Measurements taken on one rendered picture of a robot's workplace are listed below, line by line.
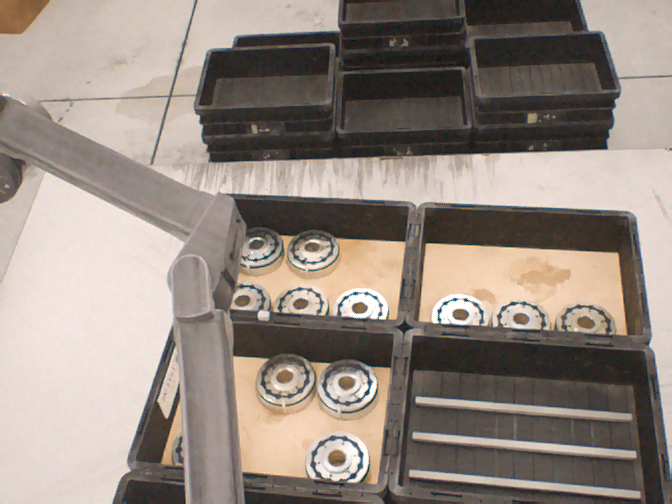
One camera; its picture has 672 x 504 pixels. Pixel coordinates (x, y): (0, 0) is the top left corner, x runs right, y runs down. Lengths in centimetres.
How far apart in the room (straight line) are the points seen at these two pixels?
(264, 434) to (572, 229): 69
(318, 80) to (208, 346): 184
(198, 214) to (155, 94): 265
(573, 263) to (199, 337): 93
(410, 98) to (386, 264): 119
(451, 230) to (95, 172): 83
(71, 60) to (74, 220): 193
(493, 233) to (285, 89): 118
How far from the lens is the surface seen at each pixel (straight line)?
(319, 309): 153
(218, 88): 269
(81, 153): 102
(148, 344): 175
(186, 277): 89
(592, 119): 251
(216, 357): 89
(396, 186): 196
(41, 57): 399
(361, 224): 164
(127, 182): 98
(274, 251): 163
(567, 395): 147
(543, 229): 163
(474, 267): 162
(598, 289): 162
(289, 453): 141
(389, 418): 131
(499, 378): 148
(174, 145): 329
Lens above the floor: 206
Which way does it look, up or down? 48 degrees down
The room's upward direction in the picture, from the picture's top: 7 degrees counter-clockwise
